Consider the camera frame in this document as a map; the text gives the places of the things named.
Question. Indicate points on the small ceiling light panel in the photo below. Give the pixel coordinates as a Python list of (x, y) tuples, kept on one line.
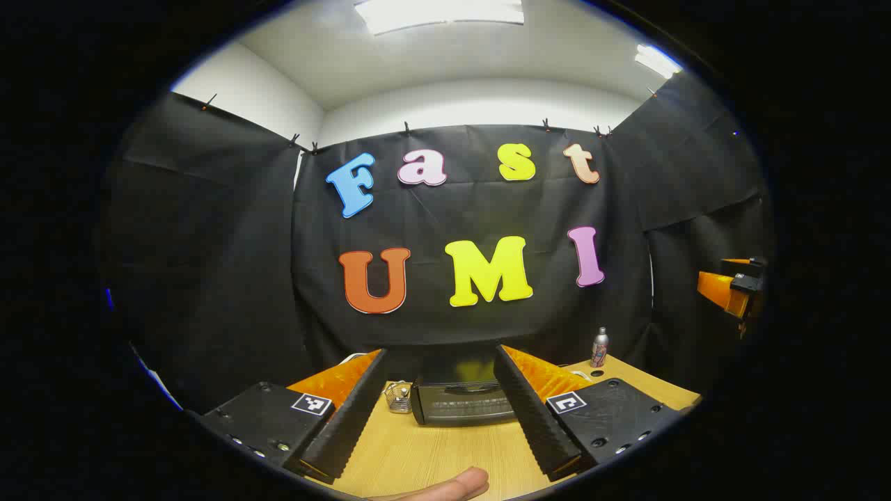
[(658, 61)]

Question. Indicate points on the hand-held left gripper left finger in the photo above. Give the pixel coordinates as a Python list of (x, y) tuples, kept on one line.
[(348, 424)]

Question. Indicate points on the large ceiling light panel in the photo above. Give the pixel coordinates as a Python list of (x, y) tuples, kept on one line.
[(438, 14)]

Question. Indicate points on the black electric oven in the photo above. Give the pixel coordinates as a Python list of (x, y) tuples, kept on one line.
[(459, 407)]

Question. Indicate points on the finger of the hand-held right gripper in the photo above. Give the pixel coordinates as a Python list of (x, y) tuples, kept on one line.
[(741, 263), (720, 292)]

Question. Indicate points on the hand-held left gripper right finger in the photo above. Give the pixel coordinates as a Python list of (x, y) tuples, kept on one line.
[(536, 417)]

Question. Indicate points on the black backdrop cloth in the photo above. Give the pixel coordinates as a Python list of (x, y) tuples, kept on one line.
[(452, 209)]

